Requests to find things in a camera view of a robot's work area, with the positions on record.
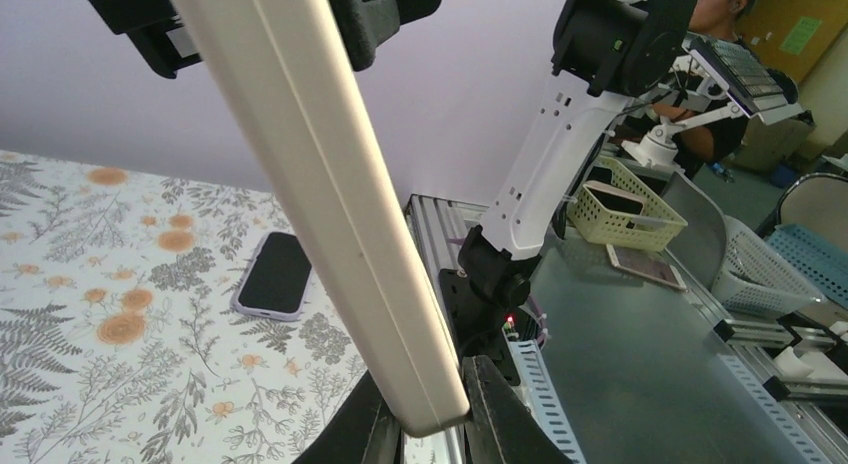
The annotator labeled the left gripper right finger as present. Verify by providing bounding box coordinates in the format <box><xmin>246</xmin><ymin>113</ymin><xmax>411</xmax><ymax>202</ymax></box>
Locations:
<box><xmin>461</xmin><ymin>356</ymin><xmax>571</xmax><ymax>464</ymax></box>

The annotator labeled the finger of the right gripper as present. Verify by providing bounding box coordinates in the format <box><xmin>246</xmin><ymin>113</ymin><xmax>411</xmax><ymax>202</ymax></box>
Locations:
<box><xmin>328</xmin><ymin>0</ymin><xmax>442</xmax><ymax>72</ymax></box>

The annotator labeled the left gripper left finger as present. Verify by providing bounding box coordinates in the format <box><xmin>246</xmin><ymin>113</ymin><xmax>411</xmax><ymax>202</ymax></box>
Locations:
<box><xmin>293</xmin><ymin>371</ymin><xmax>402</xmax><ymax>464</ymax></box>

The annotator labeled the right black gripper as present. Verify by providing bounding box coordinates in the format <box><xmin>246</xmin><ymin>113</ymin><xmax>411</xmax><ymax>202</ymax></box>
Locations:
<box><xmin>87</xmin><ymin>0</ymin><xmax>202</xmax><ymax>79</ymax></box>

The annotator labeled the cased black phone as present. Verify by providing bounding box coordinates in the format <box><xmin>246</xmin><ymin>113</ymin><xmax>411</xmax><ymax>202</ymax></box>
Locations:
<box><xmin>170</xmin><ymin>0</ymin><xmax>470</xmax><ymax>437</ymax></box>
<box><xmin>231</xmin><ymin>231</ymin><xmax>313</xmax><ymax>322</ymax></box>

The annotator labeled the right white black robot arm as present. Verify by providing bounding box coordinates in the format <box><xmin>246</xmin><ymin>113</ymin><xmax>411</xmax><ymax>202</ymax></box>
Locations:
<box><xmin>88</xmin><ymin>0</ymin><xmax>697</xmax><ymax>307</ymax></box>

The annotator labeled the phone in cream basket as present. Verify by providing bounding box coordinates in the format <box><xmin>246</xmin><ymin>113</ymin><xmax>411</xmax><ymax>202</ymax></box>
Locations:
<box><xmin>583</xmin><ymin>180</ymin><xmax>647</xmax><ymax>215</ymax></box>

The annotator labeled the cream plastic basket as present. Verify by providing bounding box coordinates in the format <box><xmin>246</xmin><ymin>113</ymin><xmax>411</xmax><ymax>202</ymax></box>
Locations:
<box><xmin>566</xmin><ymin>157</ymin><xmax>688</xmax><ymax>252</ymax></box>

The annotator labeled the floral patterned table mat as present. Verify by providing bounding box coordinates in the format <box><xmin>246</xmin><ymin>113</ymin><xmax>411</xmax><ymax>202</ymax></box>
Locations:
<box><xmin>1</xmin><ymin>151</ymin><xmax>365</xmax><ymax>463</ymax></box>

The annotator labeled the white plastic basket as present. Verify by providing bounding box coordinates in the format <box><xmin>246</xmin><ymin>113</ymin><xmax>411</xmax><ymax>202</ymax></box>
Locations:
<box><xmin>710</xmin><ymin>216</ymin><xmax>825</xmax><ymax>317</ymax></box>

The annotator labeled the person in black shirt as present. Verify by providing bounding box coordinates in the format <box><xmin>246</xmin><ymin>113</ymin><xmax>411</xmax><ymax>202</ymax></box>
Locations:
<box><xmin>616</xmin><ymin>0</ymin><xmax>770</xmax><ymax>181</ymax></box>

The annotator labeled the blue plastic basket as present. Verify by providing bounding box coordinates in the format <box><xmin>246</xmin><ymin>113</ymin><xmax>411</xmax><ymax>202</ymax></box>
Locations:
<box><xmin>766</xmin><ymin>224</ymin><xmax>847</xmax><ymax>309</ymax></box>

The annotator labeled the grey slotted cable duct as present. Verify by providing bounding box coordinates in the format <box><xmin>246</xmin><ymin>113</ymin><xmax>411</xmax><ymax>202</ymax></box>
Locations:
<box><xmin>507</xmin><ymin>340</ymin><xmax>586</xmax><ymax>463</ymax></box>

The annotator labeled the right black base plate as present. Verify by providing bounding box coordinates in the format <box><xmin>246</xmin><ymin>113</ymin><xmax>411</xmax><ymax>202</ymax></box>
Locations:
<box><xmin>437</xmin><ymin>269</ymin><xmax>544</xmax><ymax>387</ymax></box>

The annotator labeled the aluminium rail frame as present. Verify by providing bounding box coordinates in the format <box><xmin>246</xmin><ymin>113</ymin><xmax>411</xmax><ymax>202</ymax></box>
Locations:
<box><xmin>402</xmin><ymin>194</ymin><xmax>484</xmax><ymax>463</ymax></box>

